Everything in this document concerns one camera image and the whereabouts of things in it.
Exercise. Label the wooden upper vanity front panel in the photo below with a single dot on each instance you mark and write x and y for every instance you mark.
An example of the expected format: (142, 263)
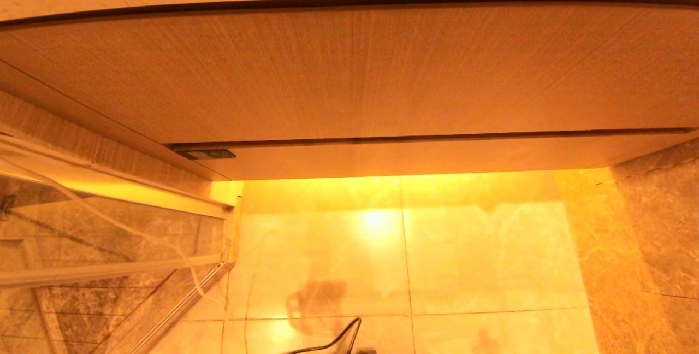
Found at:
(349, 70)

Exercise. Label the glass shower screen pale frame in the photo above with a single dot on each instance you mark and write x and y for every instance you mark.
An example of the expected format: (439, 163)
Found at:
(109, 270)

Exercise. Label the small black sensor switch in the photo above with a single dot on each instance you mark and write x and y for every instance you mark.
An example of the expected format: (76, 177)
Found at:
(210, 154)

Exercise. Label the wooden vanity side panel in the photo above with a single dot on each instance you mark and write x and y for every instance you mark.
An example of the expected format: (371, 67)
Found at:
(65, 124)

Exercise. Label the wooden vanity drawer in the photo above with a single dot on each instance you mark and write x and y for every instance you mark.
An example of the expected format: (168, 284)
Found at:
(437, 155)

